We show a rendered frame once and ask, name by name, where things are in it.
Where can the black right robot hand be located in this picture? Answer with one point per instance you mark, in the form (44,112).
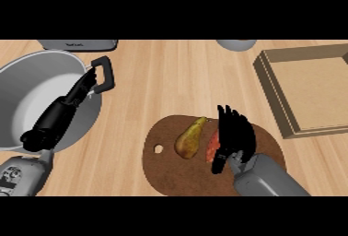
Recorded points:
(234,132)

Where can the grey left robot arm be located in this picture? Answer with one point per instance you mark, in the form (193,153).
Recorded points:
(25,175)

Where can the yellow-brown pear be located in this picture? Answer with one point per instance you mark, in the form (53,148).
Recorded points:
(190,139)

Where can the orange sweet potato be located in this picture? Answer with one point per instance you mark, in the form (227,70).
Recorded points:
(211,147)

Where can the grey appliance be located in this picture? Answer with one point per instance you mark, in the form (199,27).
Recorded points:
(78,44)

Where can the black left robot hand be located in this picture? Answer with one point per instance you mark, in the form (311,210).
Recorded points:
(51,123)

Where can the cardboard box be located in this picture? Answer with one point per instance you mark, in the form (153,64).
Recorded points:
(308,92)

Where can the brown round cutting board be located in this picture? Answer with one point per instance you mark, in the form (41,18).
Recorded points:
(181,172)

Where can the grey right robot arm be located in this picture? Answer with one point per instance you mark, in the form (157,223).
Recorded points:
(264,178)

